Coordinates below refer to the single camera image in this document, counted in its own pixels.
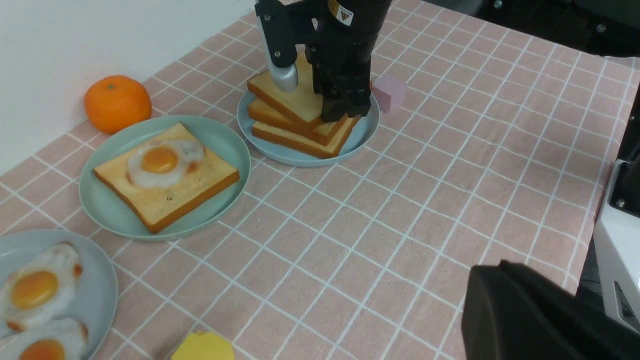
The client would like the orange tangerine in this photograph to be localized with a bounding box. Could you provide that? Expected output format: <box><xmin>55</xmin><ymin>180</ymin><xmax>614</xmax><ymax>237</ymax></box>
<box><xmin>83</xmin><ymin>75</ymin><xmax>153</xmax><ymax>135</ymax></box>

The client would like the light blue bread plate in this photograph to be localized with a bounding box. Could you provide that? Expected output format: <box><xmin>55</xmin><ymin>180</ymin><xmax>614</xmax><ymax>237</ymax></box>
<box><xmin>237</xmin><ymin>92</ymin><xmax>381</xmax><ymax>167</ymax></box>

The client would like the yellow cube block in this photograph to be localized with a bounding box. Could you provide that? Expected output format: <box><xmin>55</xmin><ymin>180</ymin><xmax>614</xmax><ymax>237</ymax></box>
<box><xmin>170</xmin><ymin>332</ymin><xmax>236</xmax><ymax>360</ymax></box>

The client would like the grey-blue egg plate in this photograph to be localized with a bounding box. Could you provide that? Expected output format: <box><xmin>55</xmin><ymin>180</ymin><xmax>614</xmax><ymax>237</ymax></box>
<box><xmin>1</xmin><ymin>229</ymin><xmax>118</xmax><ymax>360</ymax></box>

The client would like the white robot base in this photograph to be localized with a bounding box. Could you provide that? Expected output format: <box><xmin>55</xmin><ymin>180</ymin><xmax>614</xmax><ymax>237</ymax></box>
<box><xmin>575</xmin><ymin>85</ymin><xmax>640</xmax><ymax>333</ymax></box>

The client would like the teal green centre plate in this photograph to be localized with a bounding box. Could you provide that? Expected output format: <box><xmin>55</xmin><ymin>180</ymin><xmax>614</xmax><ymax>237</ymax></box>
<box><xmin>78</xmin><ymin>115</ymin><xmax>252</xmax><ymax>242</ymax></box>

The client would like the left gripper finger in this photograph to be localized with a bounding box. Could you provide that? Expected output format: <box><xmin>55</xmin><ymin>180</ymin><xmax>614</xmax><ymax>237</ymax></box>
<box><xmin>461</xmin><ymin>260</ymin><xmax>640</xmax><ymax>360</ymax></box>

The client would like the pink cube block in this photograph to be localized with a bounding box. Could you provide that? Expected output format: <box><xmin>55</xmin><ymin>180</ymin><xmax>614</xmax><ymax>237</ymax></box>
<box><xmin>372</xmin><ymin>74</ymin><xmax>407</xmax><ymax>114</ymax></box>

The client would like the fried egg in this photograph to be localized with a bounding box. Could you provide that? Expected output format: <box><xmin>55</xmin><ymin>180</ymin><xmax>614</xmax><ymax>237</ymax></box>
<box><xmin>0</xmin><ymin>317</ymin><xmax>89</xmax><ymax>360</ymax></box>
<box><xmin>0</xmin><ymin>242</ymin><xmax>83</xmax><ymax>332</ymax></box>
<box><xmin>126</xmin><ymin>139</ymin><xmax>206</xmax><ymax>189</ymax></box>

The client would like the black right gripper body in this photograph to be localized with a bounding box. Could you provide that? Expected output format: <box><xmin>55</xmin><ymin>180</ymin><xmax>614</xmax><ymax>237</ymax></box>
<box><xmin>306</xmin><ymin>0</ymin><xmax>392</xmax><ymax>122</ymax></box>

